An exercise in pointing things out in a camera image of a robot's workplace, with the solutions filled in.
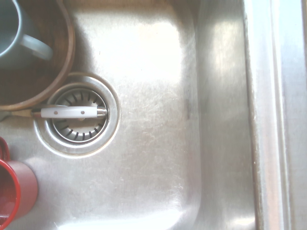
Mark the red mug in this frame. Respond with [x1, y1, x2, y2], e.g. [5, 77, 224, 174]
[0, 136, 39, 230]

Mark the stainless steel sink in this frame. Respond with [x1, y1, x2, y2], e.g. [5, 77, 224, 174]
[0, 0, 307, 230]

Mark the metal sink drain strainer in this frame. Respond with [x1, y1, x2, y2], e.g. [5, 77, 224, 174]
[33, 71, 120, 158]

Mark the white-handled utensil with rivets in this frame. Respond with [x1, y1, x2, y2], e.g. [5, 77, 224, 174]
[10, 105, 108, 120]

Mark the brown wooden bowl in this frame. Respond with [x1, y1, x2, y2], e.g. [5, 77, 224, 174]
[0, 0, 76, 112]

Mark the grey ceramic mug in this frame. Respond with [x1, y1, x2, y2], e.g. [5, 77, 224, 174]
[0, 0, 54, 64]

